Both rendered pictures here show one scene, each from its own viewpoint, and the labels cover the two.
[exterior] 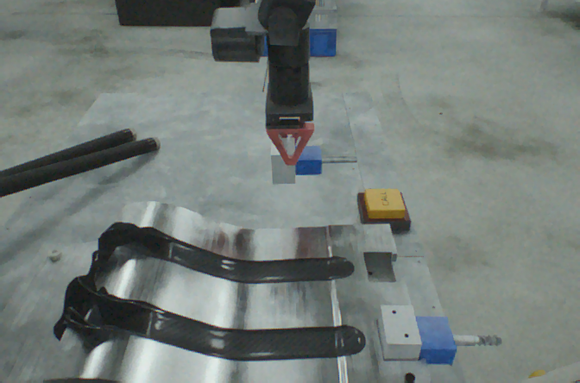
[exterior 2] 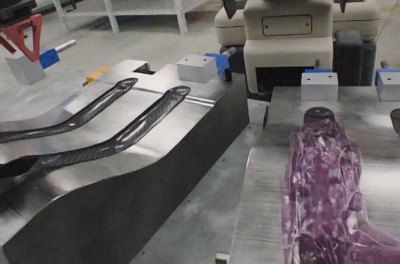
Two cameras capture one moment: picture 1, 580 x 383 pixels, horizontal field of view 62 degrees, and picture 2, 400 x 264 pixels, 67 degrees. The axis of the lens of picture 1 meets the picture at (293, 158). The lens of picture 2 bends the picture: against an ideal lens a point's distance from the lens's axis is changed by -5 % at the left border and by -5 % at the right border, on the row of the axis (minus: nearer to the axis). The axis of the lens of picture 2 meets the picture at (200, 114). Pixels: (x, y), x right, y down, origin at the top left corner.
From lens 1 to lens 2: 34 cm
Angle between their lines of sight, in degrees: 41
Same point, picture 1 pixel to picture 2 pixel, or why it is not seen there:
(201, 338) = (93, 156)
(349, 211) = not seen: hidden behind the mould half
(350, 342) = (179, 93)
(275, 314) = (121, 119)
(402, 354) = (210, 71)
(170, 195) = not seen: outside the picture
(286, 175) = (37, 72)
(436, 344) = (218, 59)
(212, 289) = (62, 138)
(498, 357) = not seen: hidden behind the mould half
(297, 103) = (16, 2)
